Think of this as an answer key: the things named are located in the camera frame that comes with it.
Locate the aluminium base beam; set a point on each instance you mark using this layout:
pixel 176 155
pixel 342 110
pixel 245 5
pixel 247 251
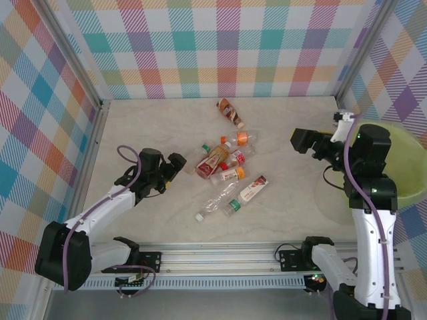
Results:
pixel 217 258

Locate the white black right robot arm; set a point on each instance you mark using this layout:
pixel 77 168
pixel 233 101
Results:
pixel 373 250

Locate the light green plastic bin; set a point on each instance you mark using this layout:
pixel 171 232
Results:
pixel 407 160

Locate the clear bottle red label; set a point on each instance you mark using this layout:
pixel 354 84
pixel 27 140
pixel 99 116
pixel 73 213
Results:
pixel 238 156

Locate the clear bottle green cap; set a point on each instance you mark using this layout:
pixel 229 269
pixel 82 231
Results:
pixel 205 146

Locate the bottle red white label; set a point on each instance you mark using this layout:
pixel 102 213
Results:
pixel 251 190

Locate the crushed clear bottle white cap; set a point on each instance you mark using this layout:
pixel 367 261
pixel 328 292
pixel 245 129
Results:
pixel 217 201

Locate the clear bottle yellow white label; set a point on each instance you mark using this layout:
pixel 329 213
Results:
pixel 230 175

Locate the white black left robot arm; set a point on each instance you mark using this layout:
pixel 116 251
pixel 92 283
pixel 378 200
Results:
pixel 100 210

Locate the clear bottle orange label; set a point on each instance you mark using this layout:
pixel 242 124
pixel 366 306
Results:
pixel 241 137

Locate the gold red energy drink bottle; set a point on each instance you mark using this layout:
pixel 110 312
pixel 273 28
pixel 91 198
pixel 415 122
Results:
pixel 213 160

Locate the brown coffee drink bottle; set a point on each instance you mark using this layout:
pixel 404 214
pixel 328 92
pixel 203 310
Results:
pixel 228 111

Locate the aluminium side rail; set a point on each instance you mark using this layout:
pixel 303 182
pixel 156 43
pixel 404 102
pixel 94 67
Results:
pixel 96 133

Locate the small board with lit leds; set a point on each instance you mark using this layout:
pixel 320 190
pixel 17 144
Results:
pixel 315 278

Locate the aluminium frame post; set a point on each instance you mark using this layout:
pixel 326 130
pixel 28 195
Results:
pixel 71 53
pixel 363 53

